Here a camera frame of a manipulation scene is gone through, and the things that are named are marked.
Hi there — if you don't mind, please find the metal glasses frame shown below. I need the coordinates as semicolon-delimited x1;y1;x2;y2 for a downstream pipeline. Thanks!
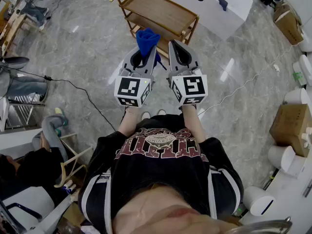
223;215;293;234

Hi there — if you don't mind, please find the white floor cable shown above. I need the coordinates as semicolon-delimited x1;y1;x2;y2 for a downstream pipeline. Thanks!
197;44;303;118

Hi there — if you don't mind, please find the white toilet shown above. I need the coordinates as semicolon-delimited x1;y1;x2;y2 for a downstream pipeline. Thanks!
292;54;312;86
267;145;297;173
284;86;312;106
298;29;312;53
243;186;276;216

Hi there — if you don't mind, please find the person's left forearm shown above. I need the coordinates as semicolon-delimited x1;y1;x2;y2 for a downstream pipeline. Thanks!
117;105;144;141

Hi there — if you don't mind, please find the large cardboard box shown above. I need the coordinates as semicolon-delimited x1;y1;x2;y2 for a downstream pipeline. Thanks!
269;103;312;158

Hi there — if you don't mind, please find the black cable with adapter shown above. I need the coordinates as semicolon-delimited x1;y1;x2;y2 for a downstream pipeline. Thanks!
0;64;117;133

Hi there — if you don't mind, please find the wooden serving cart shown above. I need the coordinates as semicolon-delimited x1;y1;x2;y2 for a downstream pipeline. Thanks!
109;0;200;60

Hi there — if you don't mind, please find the green plant sprig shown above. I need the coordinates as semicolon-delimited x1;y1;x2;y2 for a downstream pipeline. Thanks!
292;71;306;83

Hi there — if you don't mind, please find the white counter with holes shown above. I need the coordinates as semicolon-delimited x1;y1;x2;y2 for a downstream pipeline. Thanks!
140;0;254;41

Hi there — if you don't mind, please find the blue cloth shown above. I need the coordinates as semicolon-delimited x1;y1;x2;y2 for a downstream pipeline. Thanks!
136;27;168;71

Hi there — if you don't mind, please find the light wooden chair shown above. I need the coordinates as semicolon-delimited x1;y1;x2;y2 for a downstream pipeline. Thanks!
53;132;95;189

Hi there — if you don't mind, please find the light wooden table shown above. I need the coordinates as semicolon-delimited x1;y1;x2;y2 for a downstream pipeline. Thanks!
0;1;27;57

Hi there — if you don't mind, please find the black office chair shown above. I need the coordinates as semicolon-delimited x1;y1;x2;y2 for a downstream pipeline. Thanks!
4;56;30;70

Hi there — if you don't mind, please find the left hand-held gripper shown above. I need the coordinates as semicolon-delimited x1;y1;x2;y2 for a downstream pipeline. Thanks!
114;44;158;108

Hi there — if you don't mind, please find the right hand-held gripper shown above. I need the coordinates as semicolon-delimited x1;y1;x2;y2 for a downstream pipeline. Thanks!
167;39;209;106

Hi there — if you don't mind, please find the dark blue rag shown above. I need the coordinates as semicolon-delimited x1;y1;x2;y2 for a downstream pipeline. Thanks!
216;0;229;12

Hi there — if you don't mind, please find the person's black printed t-shirt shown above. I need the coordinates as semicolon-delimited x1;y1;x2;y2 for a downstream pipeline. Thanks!
78;113;245;234

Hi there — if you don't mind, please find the person's right forearm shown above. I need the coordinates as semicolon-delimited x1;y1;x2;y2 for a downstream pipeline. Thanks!
181;103;208;143

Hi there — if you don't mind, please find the white slatted rack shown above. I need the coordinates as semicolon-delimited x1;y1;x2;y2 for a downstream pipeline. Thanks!
0;94;47;133

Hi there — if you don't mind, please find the person's neck and chin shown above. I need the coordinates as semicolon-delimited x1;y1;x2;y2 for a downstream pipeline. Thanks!
112;183;244;234

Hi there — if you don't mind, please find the flat cardboard box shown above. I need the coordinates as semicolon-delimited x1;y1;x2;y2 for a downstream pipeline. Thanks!
273;2;305;46

